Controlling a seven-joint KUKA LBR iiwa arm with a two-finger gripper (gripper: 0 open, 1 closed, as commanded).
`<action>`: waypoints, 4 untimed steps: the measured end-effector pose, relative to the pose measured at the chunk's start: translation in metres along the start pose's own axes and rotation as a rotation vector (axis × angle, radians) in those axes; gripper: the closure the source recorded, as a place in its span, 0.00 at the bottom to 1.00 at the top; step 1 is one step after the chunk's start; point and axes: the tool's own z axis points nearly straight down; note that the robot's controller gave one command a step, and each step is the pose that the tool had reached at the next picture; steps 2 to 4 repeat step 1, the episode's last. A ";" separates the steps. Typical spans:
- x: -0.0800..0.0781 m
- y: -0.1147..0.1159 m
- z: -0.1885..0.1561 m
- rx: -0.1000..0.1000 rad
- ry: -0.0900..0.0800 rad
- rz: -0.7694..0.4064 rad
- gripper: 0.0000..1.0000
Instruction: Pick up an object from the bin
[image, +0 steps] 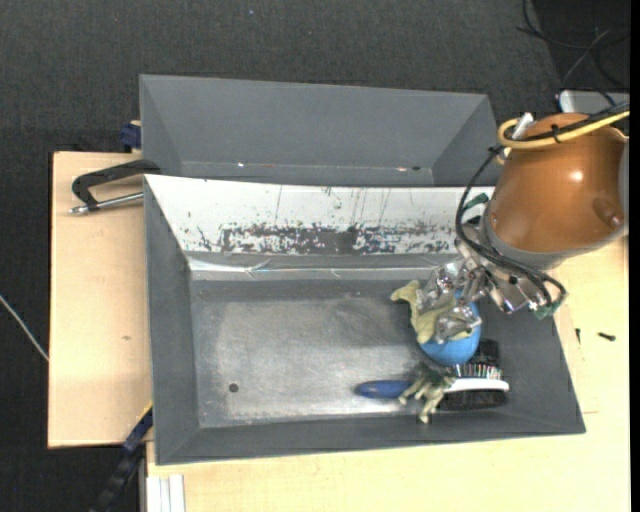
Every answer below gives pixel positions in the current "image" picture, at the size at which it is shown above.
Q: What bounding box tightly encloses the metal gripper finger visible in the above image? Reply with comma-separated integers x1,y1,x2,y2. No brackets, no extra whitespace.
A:
432,305,483,347
416,271,457,315

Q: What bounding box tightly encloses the blue and white brush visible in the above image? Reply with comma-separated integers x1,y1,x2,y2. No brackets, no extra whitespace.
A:
354,363,511,412

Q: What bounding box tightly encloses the grey metal bin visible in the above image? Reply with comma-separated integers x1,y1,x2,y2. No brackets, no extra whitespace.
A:
138,73,587,466

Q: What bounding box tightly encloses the olive green toy animal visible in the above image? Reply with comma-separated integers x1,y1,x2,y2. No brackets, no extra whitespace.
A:
398,361,457,425

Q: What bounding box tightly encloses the pale green soft toy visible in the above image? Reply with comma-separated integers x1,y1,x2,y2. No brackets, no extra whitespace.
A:
389,279,454,347

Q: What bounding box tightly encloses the blue ball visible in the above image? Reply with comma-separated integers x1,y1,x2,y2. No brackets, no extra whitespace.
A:
418,298,484,367

